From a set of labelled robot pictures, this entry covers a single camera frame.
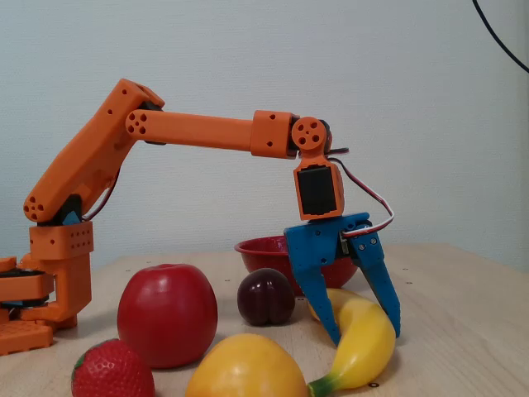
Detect red black arm wire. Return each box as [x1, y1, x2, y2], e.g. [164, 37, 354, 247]
[81, 166, 122, 221]

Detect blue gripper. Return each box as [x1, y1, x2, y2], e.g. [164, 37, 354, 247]
[284, 212, 403, 347]

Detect red toy strawberry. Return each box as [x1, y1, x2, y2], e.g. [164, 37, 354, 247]
[70, 337, 156, 397]

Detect red speckled enamel bowl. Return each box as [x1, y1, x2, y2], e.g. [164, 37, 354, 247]
[234, 236, 360, 297]

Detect yellow toy banana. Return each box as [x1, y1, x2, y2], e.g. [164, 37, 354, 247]
[306, 288, 397, 397]

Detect toy orange fruit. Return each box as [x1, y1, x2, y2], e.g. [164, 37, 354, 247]
[184, 333, 309, 397]

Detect red toy apple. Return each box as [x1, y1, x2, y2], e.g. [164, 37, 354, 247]
[117, 263, 219, 370]

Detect red white black servo wire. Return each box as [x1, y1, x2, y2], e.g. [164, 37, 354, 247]
[326, 147, 396, 239]

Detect dark purple toy plum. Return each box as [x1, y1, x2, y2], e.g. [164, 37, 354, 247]
[236, 267, 296, 327]

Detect orange robot base mount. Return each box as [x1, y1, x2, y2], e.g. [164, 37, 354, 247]
[0, 251, 93, 356]

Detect black hanging cable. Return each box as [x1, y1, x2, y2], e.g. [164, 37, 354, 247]
[472, 0, 529, 74]

